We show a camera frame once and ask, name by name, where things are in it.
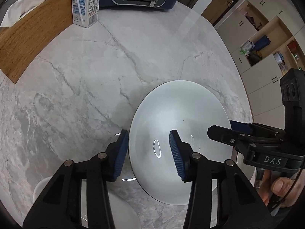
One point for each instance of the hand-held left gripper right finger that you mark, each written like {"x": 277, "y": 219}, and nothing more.
{"x": 177, "y": 155}

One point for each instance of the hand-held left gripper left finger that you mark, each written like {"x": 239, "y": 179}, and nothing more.
{"x": 121, "y": 152}

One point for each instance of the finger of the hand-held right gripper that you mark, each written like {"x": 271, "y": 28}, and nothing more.
{"x": 221, "y": 133}
{"x": 240, "y": 127}

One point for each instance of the large white bowl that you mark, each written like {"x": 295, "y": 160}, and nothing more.
{"x": 181, "y": 105}

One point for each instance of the person's right hand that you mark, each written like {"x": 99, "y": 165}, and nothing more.
{"x": 283, "y": 185}

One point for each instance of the small white bowl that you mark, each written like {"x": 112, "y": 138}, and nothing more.
{"x": 124, "y": 210}

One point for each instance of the white gift bag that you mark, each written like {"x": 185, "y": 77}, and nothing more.
{"x": 246, "y": 47}

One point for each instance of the blue bag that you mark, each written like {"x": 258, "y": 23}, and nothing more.
{"x": 262, "y": 42}

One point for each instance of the brown wooden entry door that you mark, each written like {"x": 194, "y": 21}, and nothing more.
{"x": 224, "y": 2}

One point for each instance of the wooden tissue box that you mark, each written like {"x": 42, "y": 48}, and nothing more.
{"x": 31, "y": 43}

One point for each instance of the white blue milk carton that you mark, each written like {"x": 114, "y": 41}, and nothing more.
{"x": 87, "y": 4}

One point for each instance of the white tissue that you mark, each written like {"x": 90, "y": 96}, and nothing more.
{"x": 21, "y": 9}

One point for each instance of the cream wall cabinet unit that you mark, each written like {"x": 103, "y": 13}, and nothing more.
{"x": 240, "y": 26}

